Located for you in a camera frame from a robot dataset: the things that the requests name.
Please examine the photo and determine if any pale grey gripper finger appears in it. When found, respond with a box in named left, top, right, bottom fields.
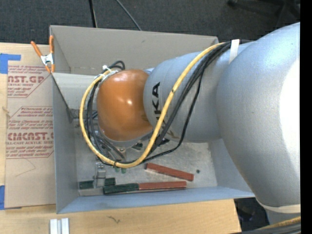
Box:
left=95, top=162, right=107, bottom=188

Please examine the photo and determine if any dark green flat block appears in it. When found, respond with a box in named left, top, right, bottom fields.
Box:
left=102, top=182, right=140, bottom=195
left=78, top=177, right=116, bottom=190

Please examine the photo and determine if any grey metal bin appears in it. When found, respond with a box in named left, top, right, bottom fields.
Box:
left=49, top=25, right=255, bottom=215

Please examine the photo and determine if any red-brown flat block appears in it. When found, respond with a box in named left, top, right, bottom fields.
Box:
left=138, top=180, right=188, bottom=191
left=145, top=162, right=195, bottom=182

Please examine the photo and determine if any brown cardboard board, red print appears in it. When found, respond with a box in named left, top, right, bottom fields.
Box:
left=0, top=42, right=57, bottom=210

